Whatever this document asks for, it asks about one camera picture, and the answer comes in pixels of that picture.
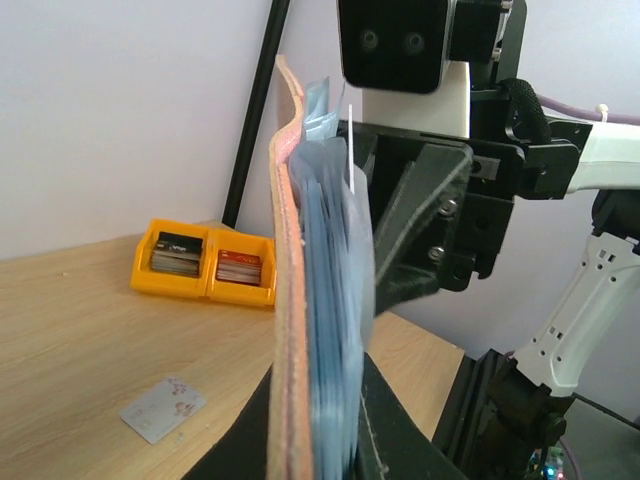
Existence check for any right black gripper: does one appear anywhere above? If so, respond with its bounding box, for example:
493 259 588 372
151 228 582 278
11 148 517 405
339 121 523 315

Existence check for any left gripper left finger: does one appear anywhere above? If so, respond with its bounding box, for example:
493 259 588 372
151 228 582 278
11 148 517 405
183 369 272 480

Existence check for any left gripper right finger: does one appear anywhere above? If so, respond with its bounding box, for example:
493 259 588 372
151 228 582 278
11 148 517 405
354 354 465 480

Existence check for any pink leather card holder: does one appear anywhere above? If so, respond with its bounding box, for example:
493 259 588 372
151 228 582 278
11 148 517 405
266 56 375 479

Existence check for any yellow bin with red cards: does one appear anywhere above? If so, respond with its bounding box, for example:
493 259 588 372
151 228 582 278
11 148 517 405
206 228 277 308

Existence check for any red card stack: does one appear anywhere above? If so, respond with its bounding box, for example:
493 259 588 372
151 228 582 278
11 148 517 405
216 249 262 286

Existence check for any yellow bin with black cards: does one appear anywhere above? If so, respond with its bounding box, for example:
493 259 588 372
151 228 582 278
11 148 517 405
130 219 212 299

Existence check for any black card stack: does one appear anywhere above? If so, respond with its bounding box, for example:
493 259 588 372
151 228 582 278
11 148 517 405
150 232 203 278

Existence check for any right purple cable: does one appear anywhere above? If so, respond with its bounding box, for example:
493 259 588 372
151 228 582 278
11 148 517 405
539 94 640 126

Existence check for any left black frame post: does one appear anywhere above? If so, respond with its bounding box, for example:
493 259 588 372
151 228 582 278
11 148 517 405
221 0 291 228

